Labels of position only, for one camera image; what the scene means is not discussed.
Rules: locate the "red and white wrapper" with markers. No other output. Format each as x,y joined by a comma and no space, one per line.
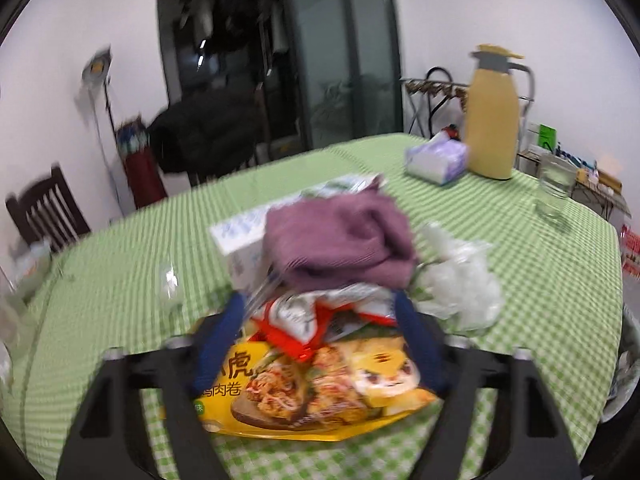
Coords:
295,322

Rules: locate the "clear drinking glass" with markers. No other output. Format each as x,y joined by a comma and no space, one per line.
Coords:
554,190

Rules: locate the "black jacket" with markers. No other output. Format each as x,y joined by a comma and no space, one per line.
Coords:
205,130

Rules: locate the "clothes drying rack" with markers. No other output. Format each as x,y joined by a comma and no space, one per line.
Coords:
435,89

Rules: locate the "black trash bin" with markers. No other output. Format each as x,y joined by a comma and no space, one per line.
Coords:
617,390

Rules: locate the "green checked tablecloth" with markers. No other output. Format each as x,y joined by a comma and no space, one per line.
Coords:
125,240

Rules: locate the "yellow thermos jug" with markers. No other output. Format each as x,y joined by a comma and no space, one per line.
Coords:
490,120

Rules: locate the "red cylinder stand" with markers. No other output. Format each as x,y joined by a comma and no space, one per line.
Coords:
142,175

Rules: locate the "small clear cup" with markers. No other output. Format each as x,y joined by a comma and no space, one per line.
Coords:
171,287

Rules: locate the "blue and red vacuum cleaner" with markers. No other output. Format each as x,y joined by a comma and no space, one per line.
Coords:
451,131

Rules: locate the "white plastic bag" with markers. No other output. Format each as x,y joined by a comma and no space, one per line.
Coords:
460,285

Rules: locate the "white milk carton box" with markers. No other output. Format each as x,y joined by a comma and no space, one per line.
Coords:
240,235

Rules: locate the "hanging dark clothes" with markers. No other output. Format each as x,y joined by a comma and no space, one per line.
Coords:
230,10

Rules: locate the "purple cloth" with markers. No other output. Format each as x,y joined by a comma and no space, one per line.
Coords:
340,240

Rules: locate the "yellow snack packet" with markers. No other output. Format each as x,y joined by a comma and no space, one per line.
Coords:
320,385

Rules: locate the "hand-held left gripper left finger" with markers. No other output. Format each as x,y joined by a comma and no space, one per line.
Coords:
215,350

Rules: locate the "red crate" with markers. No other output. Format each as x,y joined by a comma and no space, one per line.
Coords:
631,245

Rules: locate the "sliding glass door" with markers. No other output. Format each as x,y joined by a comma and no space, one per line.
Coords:
350,50

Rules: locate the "folding table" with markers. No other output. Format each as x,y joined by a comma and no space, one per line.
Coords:
592,196

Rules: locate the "floor lamp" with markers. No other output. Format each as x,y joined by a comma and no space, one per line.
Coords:
97,66

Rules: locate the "green bag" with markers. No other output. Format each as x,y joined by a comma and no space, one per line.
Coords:
547,135

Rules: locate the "purple tissue pack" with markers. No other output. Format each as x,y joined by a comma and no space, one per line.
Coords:
437,160

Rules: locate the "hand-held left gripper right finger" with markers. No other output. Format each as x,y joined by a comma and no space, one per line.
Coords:
425,355

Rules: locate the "cardboard box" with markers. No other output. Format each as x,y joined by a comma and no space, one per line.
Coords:
610,180

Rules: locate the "clear plastic wrapper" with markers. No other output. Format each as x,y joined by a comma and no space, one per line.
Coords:
345,185

